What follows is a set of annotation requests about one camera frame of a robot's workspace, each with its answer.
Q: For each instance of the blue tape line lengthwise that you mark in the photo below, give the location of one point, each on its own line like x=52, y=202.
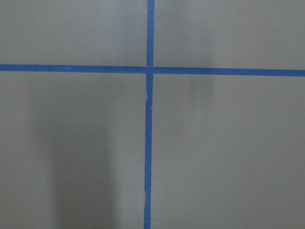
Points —
x=148, y=114

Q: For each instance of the blue tape line crosswise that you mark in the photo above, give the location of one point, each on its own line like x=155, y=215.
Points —
x=154, y=70

